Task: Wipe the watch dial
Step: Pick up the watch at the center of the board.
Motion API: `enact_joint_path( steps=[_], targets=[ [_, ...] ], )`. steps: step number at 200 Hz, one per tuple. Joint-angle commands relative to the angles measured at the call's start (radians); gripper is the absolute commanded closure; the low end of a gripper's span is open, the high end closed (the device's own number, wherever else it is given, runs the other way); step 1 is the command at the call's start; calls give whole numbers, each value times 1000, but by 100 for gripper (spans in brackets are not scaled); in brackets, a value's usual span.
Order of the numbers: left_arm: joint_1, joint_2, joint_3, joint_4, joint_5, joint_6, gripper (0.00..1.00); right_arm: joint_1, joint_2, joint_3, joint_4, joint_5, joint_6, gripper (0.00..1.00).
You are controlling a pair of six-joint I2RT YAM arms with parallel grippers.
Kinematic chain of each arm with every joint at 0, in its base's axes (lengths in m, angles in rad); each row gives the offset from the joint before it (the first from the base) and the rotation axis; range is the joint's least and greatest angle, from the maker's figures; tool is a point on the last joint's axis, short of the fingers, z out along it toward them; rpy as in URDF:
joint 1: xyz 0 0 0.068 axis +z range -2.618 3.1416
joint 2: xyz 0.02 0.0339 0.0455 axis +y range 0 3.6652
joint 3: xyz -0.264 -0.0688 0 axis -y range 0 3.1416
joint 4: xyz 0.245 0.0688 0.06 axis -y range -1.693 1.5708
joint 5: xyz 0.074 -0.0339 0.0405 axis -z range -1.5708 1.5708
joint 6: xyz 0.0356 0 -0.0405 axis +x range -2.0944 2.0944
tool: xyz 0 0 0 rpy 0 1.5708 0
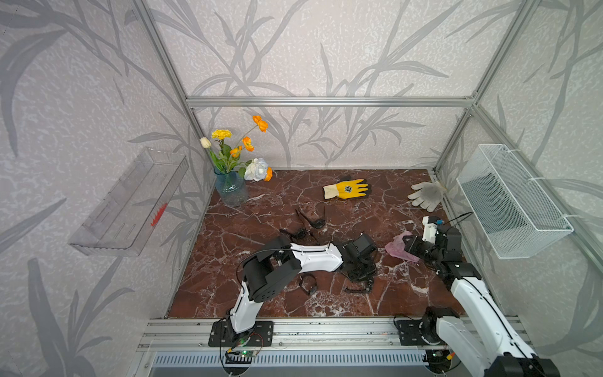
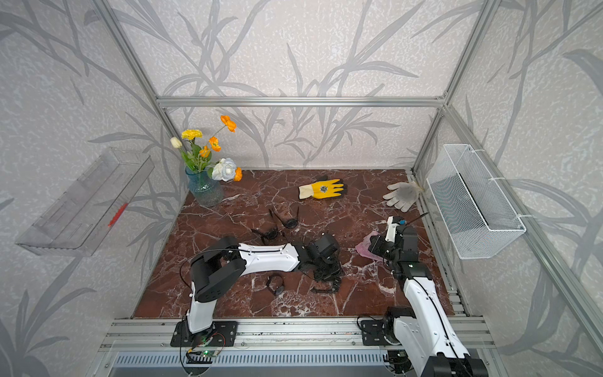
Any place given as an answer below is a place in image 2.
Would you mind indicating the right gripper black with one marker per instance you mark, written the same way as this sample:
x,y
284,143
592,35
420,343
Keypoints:
x,y
377,244

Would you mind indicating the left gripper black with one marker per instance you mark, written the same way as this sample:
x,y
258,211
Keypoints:
x,y
337,269

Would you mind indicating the black watch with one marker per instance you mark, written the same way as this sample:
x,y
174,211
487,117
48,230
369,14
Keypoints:
x,y
272,234
335,285
289,223

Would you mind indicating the pink fluffy cloth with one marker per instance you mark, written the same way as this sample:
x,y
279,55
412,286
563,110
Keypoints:
x,y
363,248

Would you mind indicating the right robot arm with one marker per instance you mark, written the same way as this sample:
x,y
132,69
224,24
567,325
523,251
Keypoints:
x,y
423,330

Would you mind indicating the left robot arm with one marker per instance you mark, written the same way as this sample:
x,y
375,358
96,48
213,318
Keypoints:
x,y
219,267

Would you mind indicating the white knit glove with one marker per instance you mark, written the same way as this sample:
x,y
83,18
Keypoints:
x,y
402,195

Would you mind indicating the yellow black work glove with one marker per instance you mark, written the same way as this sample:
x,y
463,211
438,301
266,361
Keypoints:
x,y
321,190

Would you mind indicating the right circuit board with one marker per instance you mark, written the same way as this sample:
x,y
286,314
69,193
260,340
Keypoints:
x,y
398,363

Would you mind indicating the circuit board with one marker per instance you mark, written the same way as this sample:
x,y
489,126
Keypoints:
x,y
398,363
202,356

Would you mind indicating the blue glass vase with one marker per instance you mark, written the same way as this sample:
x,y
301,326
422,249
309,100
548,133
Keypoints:
x,y
206,191

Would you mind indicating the left circuit board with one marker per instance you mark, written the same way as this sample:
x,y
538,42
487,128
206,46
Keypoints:
x,y
202,356

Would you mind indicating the artificial flower bouquet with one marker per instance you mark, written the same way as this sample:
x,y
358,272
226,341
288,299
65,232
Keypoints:
x,y
198,158

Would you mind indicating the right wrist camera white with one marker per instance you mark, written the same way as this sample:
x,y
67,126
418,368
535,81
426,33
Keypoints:
x,y
392,223

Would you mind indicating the white wire mesh basket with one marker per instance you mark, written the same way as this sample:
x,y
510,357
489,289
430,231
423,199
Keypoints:
x,y
478,216

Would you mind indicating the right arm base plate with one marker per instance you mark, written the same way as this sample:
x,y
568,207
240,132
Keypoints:
x,y
373,332

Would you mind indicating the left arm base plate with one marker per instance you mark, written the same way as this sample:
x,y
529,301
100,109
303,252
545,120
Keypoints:
x,y
219,334

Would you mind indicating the aluminium front rail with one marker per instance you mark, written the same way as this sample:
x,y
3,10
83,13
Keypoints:
x,y
277,333

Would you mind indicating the clear plastic wall tray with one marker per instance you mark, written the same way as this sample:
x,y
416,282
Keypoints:
x,y
76,224

